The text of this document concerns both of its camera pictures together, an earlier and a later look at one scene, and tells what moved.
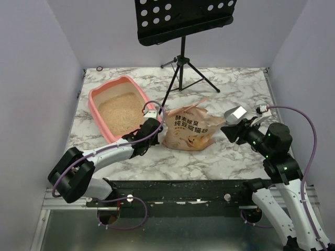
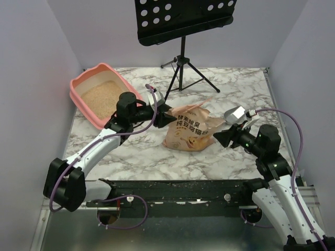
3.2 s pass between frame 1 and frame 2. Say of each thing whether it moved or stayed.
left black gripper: moved
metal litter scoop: stayed
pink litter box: moved
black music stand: stayed
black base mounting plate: stayed
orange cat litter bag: stayed
